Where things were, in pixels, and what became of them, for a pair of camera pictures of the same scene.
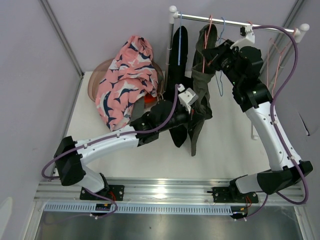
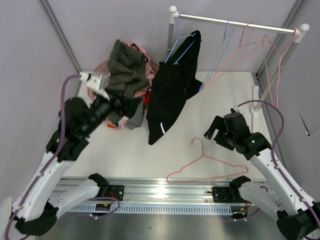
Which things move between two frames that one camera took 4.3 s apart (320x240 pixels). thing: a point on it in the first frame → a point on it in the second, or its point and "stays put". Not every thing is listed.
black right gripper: (213, 56) → (218, 123)
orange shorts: (149, 98) stays put
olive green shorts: (205, 36) → (127, 71)
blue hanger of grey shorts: (221, 92) → (227, 40)
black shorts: (175, 75) → (173, 81)
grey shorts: (138, 109) stays put
